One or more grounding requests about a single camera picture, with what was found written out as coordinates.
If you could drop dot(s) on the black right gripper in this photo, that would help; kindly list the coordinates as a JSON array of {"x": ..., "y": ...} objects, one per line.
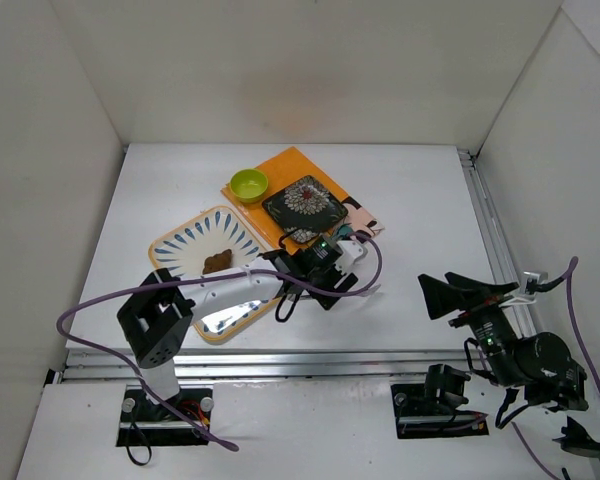
[{"x": 473, "y": 310}]

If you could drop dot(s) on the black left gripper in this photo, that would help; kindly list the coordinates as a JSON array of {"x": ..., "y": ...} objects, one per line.
[{"x": 335, "y": 288}]

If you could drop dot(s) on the silver metal tongs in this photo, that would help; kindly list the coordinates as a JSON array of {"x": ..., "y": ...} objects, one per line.
[{"x": 367, "y": 292}]

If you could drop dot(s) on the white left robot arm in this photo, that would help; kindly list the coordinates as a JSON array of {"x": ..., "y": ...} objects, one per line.
[{"x": 156, "y": 322}]

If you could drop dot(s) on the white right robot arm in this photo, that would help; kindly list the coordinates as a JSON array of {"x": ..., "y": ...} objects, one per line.
[{"x": 533, "y": 381}]

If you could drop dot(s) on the brown croissant bread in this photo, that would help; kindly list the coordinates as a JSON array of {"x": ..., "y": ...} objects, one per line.
[{"x": 218, "y": 262}]

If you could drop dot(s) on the teal plastic spoon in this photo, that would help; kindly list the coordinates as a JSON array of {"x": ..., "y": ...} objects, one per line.
[{"x": 344, "y": 231}]

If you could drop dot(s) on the black floral square plate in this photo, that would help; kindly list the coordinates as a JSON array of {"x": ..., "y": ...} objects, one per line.
[{"x": 304, "y": 209}]

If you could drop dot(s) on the orange cartoon placemat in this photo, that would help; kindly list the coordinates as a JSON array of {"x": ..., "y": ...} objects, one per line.
[{"x": 282, "y": 170}]

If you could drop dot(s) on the green small bowl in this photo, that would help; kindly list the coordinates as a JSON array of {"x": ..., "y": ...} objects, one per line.
[{"x": 249, "y": 185}]

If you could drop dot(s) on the white blue-patterned rectangular plate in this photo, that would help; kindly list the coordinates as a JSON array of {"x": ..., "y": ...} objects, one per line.
[{"x": 184, "y": 250}]

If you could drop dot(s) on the aluminium frame rail right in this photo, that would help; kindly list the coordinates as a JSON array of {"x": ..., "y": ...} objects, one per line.
[{"x": 495, "y": 240}]

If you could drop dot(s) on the aluminium frame rail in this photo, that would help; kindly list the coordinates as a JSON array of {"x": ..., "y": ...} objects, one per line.
[
  {"x": 495, "y": 240},
  {"x": 208, "y": 365}
]

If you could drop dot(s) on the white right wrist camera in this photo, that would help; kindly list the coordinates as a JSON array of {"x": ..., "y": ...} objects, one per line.
[{"x": 527, "y": 293}]

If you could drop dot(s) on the aluminium frame rail front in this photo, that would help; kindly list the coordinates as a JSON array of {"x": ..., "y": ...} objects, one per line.
[{"x": 208, "y": 365}]

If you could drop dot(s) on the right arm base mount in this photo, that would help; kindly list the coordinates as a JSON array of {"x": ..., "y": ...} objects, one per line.
[{"x": 436, "y": 408}]

